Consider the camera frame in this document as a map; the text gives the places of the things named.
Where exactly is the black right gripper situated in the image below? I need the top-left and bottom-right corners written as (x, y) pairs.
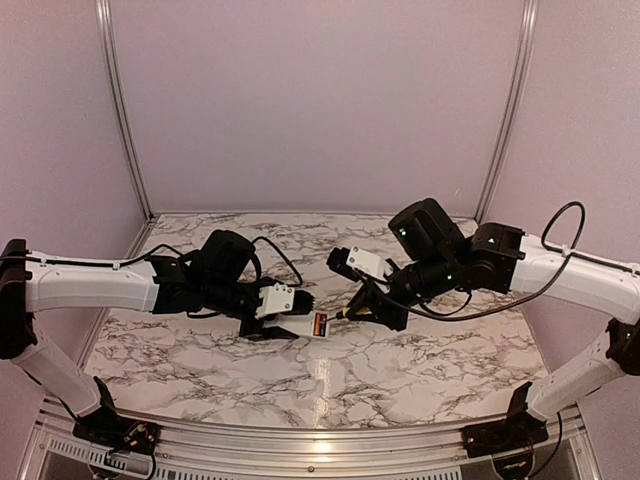
top-left (345, 251), bottom-right (460, 331)

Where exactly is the white remote control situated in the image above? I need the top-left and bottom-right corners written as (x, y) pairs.
top-left (289, 312), bottom-right (325, 339)

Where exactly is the orange battery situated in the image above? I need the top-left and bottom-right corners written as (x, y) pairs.
top-left (313, 313), bottom-right (325, 338)

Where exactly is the yellow handled screwdriver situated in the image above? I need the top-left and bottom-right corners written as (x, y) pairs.
top-left (328, 307), bottom-right (374, 321)

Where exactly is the purple battery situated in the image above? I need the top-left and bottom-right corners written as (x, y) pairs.
top-left (319, 315), bottom-right (330, 338)

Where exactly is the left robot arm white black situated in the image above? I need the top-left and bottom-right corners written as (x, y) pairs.
top-left (1, 230), bottom-right (314, 445)

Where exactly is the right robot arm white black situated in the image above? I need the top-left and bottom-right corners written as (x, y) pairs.
top-left (335, 198), bottom-right (639, 448)

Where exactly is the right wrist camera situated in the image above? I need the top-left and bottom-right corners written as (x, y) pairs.
top-left (326, 247), bottom-right (393, 282)

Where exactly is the aluminium front rail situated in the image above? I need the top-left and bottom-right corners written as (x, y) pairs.
top-left (18, 397), bottom-right (602, 479)

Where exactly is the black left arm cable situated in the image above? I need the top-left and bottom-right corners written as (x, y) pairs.
top-left (0, 234), bottom-right (304, 321)

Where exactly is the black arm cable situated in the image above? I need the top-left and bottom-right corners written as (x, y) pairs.
top-left (389, 200), bottom-right (640, 321)
top-left (0, 234), bottom-right (304, 321)

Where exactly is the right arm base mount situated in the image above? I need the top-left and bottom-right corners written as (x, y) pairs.
top-left (461, 382), bottom-right (549, 458)

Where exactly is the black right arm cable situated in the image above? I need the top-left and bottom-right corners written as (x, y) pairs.
top-left (389, 200), bottom-right (640, 321)

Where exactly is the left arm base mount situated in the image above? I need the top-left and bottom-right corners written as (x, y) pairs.
top-left (73, 377), bottom-right (160, 455)

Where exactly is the aluminium frame post right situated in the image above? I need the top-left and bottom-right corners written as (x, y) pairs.
top-left (474, 0), bottom-right (540, 224)

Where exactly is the aluminium frame post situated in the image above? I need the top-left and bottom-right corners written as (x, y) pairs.
top-left (474, 0), bottom-right (540, 224)
top-left (95, 0), bottom-right (154, 222)

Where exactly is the aluminium frame post left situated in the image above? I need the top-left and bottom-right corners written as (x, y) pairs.
top-left (95, 0), bottom-right (154, 222)

